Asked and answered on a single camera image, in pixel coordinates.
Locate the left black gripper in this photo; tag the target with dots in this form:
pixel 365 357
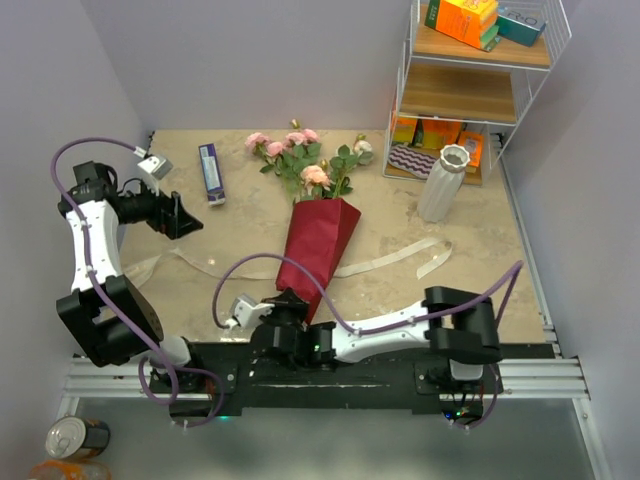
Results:
pixel 169 215

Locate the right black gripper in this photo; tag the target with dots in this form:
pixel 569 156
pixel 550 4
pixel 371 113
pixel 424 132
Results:
pixel 286 301

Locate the red wrapping paper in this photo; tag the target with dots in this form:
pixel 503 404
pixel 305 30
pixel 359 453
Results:
pixel 318 234

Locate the pink rose bouquet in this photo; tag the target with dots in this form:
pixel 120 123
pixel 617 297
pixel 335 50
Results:
pixel 296 160

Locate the beige printed ribbon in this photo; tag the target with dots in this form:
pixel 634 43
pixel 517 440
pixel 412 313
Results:
pixel 142 271

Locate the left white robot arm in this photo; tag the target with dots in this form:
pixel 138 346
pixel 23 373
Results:
pixel 104 311

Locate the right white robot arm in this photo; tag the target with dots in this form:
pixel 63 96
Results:
pixel 457 325

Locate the white ribbed vase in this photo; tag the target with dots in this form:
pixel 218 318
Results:
pixel 443 183

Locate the purple toothpaste box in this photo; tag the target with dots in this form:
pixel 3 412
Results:
pixel 214 187

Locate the purple wavy pattern cloth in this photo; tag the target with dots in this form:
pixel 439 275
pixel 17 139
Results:
pixel 412 162

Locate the orange box bottom shelf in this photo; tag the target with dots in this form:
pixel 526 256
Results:
pixel 425 133

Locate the orange box shelf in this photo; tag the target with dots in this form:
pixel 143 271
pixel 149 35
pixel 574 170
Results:
pixel 462 20
pixel 425 133

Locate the silver top tin can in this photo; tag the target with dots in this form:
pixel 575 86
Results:
pixel 77 438

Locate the small orange packet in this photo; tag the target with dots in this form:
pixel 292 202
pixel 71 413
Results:
pixel 474 144

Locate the orange plastic bottle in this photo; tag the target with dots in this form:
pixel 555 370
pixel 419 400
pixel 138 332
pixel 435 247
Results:
pixel 60 470

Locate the orange box top shelf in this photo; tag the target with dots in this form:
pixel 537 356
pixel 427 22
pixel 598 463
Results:
pixel 462 20

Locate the green sponge stack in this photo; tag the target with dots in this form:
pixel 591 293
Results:
pixel 490 38

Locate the teal box top shelf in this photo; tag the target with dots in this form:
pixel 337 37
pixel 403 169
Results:
pixel 519 26

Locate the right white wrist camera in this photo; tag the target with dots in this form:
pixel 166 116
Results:
pixel 245 312

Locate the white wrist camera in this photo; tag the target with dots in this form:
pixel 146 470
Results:
pixel 152 170
pixel 245 312

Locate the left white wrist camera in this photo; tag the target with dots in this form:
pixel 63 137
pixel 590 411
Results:
pixel 152 170

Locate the aluminium rail frame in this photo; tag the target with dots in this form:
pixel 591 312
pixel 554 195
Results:
pixel 540 427

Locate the white wire shelf rack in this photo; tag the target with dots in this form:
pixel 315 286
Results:
pixel 443 79

